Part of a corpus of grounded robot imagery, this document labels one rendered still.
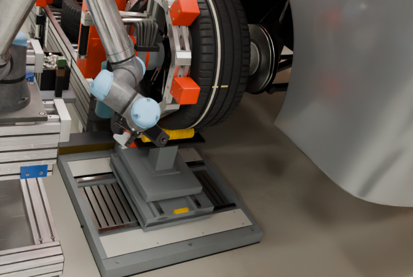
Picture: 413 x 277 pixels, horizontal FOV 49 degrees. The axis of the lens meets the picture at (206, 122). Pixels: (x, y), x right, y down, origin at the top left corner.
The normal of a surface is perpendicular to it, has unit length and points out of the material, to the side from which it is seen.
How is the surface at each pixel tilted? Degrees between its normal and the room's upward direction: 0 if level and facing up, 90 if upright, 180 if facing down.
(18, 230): 0
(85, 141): 0
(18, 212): 0
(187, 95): 90
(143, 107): 50
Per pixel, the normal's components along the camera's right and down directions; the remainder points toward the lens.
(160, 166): 0.47, 0.55
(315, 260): 0.24, -0.83
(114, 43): 0.17, 0.38
